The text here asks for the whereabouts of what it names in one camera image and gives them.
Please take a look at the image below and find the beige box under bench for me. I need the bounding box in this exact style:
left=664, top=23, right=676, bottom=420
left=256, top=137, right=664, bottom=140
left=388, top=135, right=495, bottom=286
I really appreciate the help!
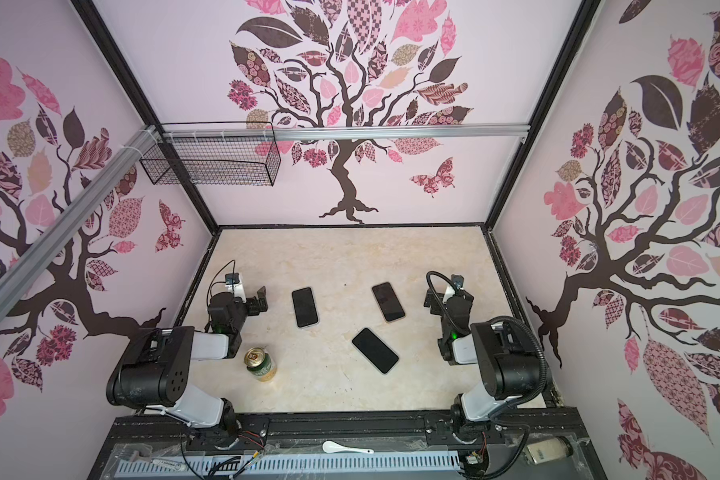
left=523, top=437, right=573, bottom=465

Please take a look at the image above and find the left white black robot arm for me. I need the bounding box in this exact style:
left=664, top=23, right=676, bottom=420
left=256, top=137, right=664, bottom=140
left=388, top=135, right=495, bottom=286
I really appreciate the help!
left=106, top=287, right=268, bottom=444

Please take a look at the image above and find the phone with pink case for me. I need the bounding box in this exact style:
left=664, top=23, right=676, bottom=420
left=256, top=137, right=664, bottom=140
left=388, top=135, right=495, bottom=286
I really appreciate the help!
left=372, top=282, right=405, bottom=322

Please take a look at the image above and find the green gold drink can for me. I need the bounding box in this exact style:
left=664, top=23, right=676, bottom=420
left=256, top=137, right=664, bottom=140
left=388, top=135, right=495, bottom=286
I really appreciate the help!
left=243, top=347, right=277, bottom=382

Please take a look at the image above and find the light blue phone case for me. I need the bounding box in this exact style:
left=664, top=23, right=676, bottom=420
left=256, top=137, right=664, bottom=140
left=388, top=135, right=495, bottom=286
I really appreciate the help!
left=291, top=287, right=320, bottom=329

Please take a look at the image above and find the left aluminium wall rail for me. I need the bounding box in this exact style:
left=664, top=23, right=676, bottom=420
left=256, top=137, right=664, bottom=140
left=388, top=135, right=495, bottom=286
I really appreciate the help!
left=0, top=125, right=159, bottom=323

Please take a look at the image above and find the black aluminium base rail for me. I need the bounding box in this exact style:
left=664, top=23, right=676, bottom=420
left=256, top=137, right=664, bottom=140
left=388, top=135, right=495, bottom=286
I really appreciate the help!
left=105, top=407, right=587, bottom=451

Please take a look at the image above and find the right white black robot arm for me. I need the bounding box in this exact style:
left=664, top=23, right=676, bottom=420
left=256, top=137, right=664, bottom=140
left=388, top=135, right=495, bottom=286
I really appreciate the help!
left=424, top=290, right=549, bottom=444

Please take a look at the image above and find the phone with white case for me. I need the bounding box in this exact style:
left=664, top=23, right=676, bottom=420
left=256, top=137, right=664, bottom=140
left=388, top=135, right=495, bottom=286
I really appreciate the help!
left=351, top=328, right=399, bottom=374

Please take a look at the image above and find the back aluminium wall rail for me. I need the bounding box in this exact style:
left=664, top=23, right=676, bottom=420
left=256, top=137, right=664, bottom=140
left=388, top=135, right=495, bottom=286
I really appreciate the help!
left=162, top=123, right=530, bottom=141

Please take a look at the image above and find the white slotted cable duct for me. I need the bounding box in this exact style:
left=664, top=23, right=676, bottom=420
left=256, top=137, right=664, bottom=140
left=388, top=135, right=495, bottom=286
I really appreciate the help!
left=103, top=451, right=460, bottom=479

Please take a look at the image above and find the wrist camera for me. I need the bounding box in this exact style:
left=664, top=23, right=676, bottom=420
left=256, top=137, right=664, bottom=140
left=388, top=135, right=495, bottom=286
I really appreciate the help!
left=443, top=274, right=464, bottom=302
left=224, top=272, right=245, bottom=300

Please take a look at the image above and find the black wire basket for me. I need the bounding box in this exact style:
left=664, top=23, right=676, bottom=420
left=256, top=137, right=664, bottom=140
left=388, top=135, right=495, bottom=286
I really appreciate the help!
left=140, top=120, right=281, bottom=187

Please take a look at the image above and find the aluminium wall rail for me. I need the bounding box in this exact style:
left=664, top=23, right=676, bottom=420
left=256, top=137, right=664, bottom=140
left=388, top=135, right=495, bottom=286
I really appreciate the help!
left=162, top=123, right=530, bottom=141
left=0, top=125, right=159, bottom=323

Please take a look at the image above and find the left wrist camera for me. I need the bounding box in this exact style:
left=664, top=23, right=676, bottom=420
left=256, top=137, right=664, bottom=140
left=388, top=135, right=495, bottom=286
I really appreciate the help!
left=224, top=272, right=245, bottom=300

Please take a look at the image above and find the white plastic spoon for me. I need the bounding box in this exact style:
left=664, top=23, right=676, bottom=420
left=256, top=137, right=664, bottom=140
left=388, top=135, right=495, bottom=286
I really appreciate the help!
left=322, top=440, right=375, bottom=455

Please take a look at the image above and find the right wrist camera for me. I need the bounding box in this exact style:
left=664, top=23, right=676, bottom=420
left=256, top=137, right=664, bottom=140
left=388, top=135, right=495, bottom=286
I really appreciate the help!
left=443, top=274, right=464, bottom=302

